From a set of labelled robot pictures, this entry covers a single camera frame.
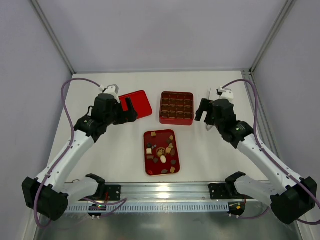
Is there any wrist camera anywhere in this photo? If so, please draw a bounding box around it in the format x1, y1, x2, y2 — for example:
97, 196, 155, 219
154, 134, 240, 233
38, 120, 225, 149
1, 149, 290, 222
216, 87, 234, 103
103, 84, 119, 98

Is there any red lacquer tray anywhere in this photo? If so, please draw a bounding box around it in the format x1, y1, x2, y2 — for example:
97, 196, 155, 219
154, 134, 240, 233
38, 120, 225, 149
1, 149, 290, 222
143, 129, 181, 176

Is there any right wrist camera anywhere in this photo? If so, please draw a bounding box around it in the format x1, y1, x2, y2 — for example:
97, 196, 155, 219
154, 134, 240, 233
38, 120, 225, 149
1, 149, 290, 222
216, 87, 234, 103

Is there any tan cube chocolate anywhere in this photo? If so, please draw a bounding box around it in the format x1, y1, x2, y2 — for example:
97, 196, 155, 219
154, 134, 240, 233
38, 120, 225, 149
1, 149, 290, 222
165, 147, 172, 154

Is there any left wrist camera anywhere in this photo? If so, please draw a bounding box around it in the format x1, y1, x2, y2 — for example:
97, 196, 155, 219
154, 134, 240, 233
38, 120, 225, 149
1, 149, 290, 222
103, 84, 119, 98

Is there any white slotted cable duct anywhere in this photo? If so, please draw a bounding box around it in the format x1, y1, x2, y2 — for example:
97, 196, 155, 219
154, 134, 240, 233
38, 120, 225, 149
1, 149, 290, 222
65, 201, 229, 214

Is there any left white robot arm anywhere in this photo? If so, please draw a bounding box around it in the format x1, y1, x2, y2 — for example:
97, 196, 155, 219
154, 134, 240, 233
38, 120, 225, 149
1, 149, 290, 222
22, 93, 138, 224

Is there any white square chocolate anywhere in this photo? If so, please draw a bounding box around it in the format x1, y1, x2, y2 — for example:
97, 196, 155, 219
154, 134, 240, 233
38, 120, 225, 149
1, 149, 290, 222
146, 148, 152, 155

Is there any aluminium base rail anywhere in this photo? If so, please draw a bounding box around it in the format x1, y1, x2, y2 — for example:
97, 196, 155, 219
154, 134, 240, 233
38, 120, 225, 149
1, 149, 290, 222
91, 182, 234, 202

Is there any red chocolate box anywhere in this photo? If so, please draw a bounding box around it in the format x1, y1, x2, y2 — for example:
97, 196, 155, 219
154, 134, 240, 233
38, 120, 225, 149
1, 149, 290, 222
159, 91, 194, 126

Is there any dark right edge chocolate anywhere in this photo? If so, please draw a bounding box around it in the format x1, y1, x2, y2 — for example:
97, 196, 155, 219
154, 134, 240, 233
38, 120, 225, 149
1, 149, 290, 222
170, 149, 176, 156

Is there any right aluminium frame post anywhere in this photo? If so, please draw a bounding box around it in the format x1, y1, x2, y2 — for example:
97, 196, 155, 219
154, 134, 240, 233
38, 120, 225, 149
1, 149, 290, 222
249, 0, 297, 75

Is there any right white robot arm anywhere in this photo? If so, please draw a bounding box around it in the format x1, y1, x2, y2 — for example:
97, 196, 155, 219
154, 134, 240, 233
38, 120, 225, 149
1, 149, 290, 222
195, 98, 320, 225

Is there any white oval chocolate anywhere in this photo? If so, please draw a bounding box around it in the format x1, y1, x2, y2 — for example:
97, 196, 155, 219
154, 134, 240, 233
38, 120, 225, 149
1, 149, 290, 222
160, 155, 167, 164

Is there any red tin lid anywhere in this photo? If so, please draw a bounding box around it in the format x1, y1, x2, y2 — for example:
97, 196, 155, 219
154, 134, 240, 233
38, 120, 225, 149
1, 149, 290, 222
119, 90, 153, 119

